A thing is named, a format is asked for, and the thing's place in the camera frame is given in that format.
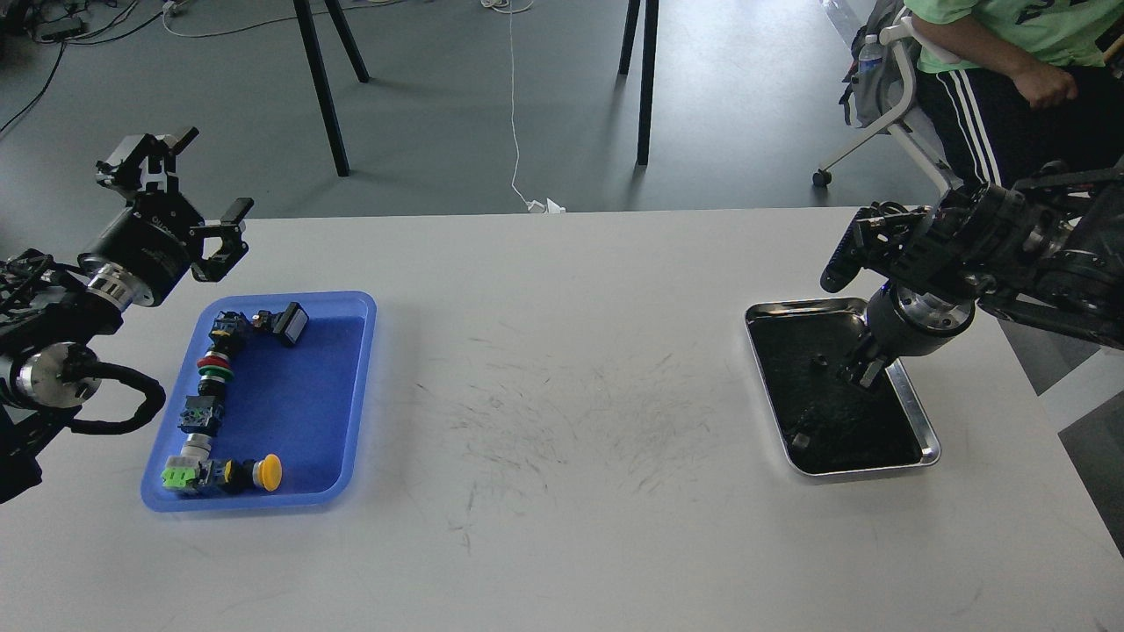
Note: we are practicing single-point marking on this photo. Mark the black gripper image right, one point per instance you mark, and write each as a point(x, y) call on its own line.
point(903, 322)

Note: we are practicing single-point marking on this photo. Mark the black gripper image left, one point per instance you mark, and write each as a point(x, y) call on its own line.
point(157, 245)

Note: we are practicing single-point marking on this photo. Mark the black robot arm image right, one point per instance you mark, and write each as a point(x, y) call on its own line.
point(1045, 253)

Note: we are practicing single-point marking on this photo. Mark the silver metal tray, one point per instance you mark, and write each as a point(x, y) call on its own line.
point(828, 427)

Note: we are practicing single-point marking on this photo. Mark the blue plastic tray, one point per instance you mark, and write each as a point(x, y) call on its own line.
point(303, 404)

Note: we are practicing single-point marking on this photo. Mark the black square push button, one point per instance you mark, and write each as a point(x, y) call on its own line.
point(288, 326)

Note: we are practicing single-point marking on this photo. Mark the red green push button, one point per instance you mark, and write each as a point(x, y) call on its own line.
point(214, 375)

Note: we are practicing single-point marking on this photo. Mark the black table legs left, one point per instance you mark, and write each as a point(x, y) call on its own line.
point(304, 16)

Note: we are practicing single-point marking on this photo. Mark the black table legs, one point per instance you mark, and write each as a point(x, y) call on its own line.
point(648, 58)
point(304, 16)

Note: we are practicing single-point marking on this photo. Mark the white office chair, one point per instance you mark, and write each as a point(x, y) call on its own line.
point(896, 122)

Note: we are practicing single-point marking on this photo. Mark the black green contact block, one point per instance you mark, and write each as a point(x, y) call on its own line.
point(202, 415)

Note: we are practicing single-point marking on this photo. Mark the grey backpack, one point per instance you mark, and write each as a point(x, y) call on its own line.
point(875, 81)

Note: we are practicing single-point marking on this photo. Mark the yellow mushroom push button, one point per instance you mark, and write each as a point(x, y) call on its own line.
point(267, 473)

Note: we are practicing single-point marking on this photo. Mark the plastic water bottle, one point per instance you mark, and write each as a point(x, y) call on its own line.
point(870, 56)

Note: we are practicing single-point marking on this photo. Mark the person in green shirt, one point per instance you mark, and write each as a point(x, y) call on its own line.
point(1030, 86)

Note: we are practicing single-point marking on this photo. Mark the black table legs right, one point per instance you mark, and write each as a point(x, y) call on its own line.
point(648, 58)

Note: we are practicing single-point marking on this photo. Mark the black blue yellow switch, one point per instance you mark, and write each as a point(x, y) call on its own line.
point(229, 333)

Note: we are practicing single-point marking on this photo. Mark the green block switch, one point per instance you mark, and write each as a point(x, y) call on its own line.
point(182, 479)

